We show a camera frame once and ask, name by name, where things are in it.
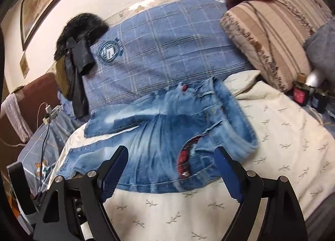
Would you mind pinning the grey cloth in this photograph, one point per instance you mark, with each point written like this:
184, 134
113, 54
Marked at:
320, 47

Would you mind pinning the white leaf-print duvet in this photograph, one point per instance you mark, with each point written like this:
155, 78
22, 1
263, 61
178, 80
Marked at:
274, 136

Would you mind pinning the white bottle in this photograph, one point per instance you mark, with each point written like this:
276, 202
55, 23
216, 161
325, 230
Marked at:
314, 78

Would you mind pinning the black fur-trimmed garment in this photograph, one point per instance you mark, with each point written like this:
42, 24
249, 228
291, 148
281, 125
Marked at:
78, 36

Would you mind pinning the light blue patterned sheet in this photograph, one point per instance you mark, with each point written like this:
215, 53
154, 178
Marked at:
42, 149

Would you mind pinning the blue fleece blanket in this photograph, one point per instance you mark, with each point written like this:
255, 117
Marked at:
162, 136

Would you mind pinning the beige striped pillow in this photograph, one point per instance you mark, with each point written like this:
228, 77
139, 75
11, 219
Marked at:
274, 42

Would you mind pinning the pink labelled bottle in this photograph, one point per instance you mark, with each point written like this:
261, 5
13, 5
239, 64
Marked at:
300, 93

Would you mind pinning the white charger plug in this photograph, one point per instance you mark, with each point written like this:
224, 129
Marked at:
47, 110

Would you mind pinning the white lace cloth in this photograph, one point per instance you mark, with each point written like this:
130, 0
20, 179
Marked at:
16, 118

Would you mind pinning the dark bottle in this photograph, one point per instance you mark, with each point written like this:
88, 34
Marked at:
319, 99

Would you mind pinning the blue plaid blanket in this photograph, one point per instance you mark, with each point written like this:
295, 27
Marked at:
170, 47

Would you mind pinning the olive green garment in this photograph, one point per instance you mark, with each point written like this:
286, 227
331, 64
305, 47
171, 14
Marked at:
62, 78

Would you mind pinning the brown headboard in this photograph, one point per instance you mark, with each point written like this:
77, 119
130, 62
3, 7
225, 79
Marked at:
28, 99

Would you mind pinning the framed wall picture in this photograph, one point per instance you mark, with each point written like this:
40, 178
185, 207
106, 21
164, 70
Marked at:
44, 2

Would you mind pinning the small wall plaque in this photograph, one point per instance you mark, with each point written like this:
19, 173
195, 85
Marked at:
23, 65

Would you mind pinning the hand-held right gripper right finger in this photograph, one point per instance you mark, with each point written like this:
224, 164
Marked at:
228, 175

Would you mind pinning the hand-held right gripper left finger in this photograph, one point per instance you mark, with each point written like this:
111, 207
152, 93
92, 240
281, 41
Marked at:
115, 173

